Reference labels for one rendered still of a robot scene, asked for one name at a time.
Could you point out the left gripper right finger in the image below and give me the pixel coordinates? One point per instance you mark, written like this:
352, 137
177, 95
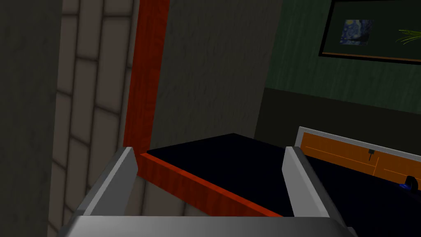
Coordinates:
301, 191

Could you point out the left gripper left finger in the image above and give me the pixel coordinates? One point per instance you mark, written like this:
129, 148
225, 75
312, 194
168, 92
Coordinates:
113, 184

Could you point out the orange cabinet with pale top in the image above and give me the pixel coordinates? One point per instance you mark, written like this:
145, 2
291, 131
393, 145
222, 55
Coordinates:
342, 154

